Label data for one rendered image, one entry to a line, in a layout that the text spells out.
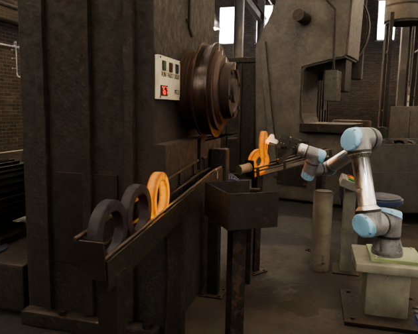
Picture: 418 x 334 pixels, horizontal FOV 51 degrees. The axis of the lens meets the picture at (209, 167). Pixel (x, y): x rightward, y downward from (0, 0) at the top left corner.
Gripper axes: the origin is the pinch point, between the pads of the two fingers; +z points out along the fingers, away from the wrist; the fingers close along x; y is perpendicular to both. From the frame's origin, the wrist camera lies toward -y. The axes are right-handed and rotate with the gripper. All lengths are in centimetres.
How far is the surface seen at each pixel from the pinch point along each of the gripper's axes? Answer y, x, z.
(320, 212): -33, -27, -45
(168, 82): 17, 70, 39
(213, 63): 31, 49, 28
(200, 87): 19, 55, 29
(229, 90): 22, 44, 18
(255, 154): -10.3, -12.0, 3.4
